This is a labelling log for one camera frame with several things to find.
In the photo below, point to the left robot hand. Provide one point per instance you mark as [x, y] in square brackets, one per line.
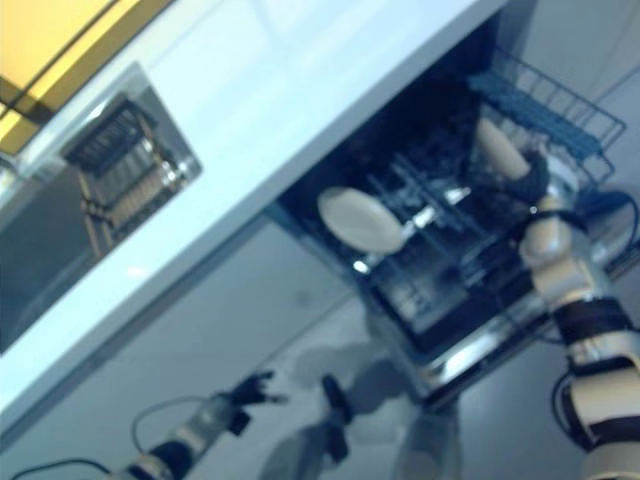
[252, 390]

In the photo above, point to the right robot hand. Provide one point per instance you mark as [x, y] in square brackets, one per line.
[537, 175]

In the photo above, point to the cream round plate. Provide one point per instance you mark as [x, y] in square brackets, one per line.
[500, 147]
[357, 220]

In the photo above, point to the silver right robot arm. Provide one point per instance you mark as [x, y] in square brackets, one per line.
[565, 280]

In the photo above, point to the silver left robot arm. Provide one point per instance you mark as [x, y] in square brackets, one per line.
[190, 435]

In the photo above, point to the black built-in dishwasher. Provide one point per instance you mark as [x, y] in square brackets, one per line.
[450, 300]

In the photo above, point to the narrow white cabinet door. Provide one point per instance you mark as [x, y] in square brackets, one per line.
[225, 310]

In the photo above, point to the right robot leg with foot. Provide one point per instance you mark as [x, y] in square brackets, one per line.
[430, 445]

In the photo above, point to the black dish drying rack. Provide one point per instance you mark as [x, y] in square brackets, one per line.
[125, 165]

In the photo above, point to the stainless steel sink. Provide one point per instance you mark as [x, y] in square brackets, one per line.
[50, 225]

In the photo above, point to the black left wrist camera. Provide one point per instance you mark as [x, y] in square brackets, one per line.
[241, 422]

